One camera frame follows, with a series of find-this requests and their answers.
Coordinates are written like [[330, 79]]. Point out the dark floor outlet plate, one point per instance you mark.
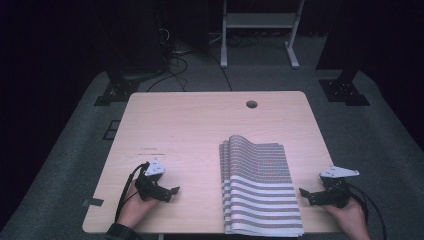
[[111, 130]]

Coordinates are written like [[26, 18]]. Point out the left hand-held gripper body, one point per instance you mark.
[[150, 181]]

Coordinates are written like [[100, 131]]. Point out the stack of striped placemats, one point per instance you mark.
[[260, 186]]

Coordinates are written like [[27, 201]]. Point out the person's left hand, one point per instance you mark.
[[136, 206]]

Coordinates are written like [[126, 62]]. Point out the person's right hand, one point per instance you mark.
[[350, 218]]

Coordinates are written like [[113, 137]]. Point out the white metal stand frame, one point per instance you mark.
[[260, 20]]

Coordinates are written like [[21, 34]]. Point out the black stand base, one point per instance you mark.
[[116, 91], [345, 91]]

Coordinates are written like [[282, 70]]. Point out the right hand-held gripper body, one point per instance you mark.
[[335, 190]]

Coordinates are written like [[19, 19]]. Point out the grey tape piece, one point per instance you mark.
[[93, 201]]

